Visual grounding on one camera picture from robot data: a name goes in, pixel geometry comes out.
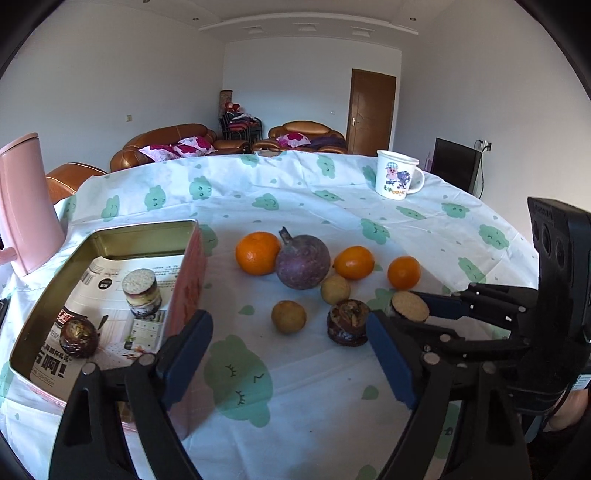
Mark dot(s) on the pink electric kettle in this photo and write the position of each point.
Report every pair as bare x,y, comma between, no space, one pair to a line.
30,230

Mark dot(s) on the pink metal tin box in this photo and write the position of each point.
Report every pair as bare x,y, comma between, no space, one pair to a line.
180,237

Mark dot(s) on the pink floral cushion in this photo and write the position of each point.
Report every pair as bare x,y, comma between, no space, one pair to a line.
193,146

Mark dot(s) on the printed paper in tin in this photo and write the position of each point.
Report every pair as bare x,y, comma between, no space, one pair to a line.
98,297

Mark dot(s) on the orange tangerine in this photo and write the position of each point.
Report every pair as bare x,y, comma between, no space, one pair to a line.
404,273
354,263
256,253

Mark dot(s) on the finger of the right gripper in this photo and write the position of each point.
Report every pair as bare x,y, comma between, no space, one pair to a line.
461,341
488,303

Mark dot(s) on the purple passion fruit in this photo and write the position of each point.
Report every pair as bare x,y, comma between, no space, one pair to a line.
303,261

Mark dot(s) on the dark brown water chestnut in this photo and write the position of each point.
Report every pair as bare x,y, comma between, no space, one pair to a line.
78,338

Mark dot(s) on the brown leather long sofa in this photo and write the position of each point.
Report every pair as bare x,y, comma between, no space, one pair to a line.
130,154

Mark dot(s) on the brown leather chaise lounge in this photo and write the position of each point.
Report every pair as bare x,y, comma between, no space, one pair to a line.
65,180

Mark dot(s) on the small brown longan fruit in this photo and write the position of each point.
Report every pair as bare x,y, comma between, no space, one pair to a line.
288,316

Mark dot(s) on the white cloud pattern tablecloth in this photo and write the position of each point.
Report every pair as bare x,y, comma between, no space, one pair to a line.
268,405

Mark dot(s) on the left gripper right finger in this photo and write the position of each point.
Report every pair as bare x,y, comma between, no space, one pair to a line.
427,395

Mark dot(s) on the brown wooden door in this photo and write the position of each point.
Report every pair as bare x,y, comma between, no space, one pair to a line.
371,112

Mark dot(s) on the stacked chairs with clutter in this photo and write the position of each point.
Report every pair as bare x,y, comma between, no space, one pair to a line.
235,123

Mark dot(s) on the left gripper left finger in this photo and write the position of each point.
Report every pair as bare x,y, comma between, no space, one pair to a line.
90,442

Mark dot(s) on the black television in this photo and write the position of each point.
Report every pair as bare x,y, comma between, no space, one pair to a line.
456,164

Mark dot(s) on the person's right hand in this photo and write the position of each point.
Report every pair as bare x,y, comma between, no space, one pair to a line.
571,411

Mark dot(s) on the brown leather armchair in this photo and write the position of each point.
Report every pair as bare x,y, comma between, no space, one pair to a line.
307,136

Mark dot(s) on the cut water chestnut white top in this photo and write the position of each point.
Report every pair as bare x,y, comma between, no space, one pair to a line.
141,292

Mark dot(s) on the white cartoon mug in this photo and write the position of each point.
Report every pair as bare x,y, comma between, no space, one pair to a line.
398,175

